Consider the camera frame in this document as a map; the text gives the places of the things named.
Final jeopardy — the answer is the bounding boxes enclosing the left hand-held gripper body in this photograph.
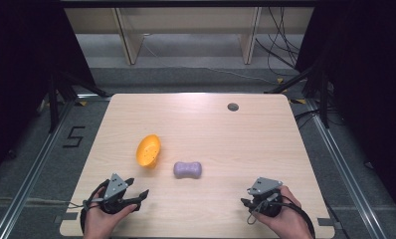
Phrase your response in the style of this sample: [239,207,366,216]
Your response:
[98,172,142,215]

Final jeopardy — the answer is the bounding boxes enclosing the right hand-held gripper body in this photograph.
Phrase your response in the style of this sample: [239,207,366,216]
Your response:
[246,176,284,219]

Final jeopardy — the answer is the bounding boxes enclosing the person's right hand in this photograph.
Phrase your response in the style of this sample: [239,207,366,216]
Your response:
[251,184,314,239]

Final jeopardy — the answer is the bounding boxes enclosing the person's left hand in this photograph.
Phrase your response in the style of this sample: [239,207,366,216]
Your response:
[83,186,138,239]

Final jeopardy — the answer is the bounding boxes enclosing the orange perforated soap dish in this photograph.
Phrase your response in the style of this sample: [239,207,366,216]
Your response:
[135,133,162,168]

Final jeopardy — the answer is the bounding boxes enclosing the grey tape strip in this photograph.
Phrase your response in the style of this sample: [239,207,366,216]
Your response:
[54,212,79,224]
[316,216,343,231]

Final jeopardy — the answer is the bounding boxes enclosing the purple soap bar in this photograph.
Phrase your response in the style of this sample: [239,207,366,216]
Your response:
[172,160,203,180]

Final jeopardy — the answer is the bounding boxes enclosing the black metal stand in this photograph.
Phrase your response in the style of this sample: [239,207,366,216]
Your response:
[265,61,333,129]
[46,70,109,134]

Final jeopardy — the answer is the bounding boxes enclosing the black curtain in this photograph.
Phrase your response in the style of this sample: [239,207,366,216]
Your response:
[0,0,97,182]
[295,0,396,222]

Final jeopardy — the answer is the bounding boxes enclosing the grey cord loop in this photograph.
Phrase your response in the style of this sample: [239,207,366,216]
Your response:
[246,192,280,226]

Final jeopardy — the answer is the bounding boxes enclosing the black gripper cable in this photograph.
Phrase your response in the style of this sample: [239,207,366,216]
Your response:
[79,178,111,234]
[279,194,316,239]

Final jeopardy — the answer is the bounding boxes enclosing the grey thin cable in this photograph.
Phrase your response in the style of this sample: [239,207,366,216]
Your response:
[26,197,104,209]

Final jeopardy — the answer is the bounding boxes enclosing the aluminium floor rail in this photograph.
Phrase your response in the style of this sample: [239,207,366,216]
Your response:
[303,98,388,239]
[0,94,112,239]

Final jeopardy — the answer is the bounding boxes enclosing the black floor cables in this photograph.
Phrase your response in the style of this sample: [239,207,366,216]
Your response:
[293,107,345,129]

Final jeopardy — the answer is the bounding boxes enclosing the black cable bundle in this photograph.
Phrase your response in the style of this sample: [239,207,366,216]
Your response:
[255,6,302,78]

